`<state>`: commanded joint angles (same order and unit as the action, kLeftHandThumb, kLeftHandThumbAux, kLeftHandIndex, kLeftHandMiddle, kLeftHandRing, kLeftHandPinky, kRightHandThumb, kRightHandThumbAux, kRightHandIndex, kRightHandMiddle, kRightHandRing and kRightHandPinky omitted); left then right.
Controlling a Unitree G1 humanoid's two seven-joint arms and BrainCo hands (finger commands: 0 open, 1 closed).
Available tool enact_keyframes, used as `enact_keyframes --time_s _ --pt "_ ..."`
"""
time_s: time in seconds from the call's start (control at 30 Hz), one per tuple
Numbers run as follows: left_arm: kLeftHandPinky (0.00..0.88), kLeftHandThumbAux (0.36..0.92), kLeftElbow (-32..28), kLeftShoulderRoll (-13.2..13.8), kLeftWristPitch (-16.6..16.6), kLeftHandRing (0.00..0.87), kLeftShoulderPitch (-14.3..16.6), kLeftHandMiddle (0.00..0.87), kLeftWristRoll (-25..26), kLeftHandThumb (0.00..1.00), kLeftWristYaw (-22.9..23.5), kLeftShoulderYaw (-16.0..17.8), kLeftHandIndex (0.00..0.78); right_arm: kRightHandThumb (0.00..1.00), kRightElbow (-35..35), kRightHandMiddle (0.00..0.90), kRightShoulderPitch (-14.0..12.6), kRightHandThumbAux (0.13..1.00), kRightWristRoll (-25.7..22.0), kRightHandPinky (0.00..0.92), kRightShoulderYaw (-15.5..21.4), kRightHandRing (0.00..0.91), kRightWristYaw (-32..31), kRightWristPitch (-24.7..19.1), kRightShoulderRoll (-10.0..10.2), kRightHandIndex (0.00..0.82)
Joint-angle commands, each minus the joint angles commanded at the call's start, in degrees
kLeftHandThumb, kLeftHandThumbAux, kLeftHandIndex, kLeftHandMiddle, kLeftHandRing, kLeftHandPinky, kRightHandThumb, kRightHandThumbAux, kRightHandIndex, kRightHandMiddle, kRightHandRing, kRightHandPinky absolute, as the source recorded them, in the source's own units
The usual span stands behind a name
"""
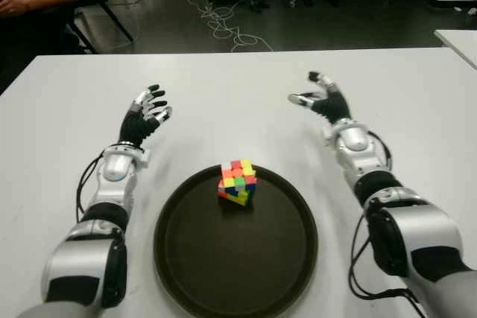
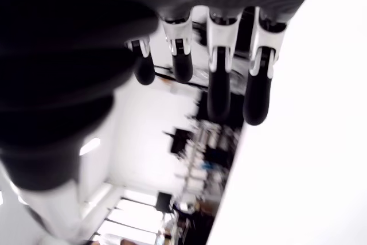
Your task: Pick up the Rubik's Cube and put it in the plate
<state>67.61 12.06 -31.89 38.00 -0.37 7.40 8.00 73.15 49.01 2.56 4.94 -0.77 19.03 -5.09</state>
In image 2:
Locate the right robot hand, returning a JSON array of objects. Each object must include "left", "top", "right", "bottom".
[{"left": 0, "top": 0, "right": 333, "bottom": 245}]

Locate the ceiling light panel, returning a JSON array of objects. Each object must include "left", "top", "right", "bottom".
[{"left": 79, "top": 137, "right": 100, "bottom": 155}]

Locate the black monitor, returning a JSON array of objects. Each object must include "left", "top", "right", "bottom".
[
  {"left": 155, "top": 192, "right": 173, "bottom": 211},
  {"left": 163, "top": 126, "right": 193, "bottom": 160}
]

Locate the cluttered shelf rack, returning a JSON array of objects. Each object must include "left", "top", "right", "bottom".
[{"left": 171, "top": 118, "right": 244, "bottom": 217}]

